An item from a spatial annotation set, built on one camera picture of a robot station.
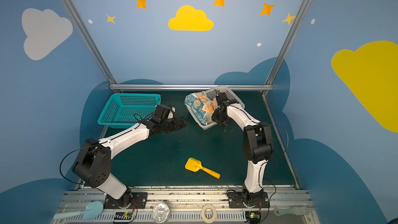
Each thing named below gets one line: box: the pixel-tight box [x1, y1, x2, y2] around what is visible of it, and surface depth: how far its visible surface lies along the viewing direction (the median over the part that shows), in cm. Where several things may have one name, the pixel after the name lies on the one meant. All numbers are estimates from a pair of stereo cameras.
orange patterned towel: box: [200, 95, 219, 114], surface depth 105 cm
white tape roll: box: [201, 204, 218, 224], surface depth 72 cm
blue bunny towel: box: [184, 92, 208, 126], surface depth 105 cm
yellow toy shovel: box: [184, 157, 221, 179], surface depth 85 cm
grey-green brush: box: [273, 205, 310, 217], surface depth 73 cm
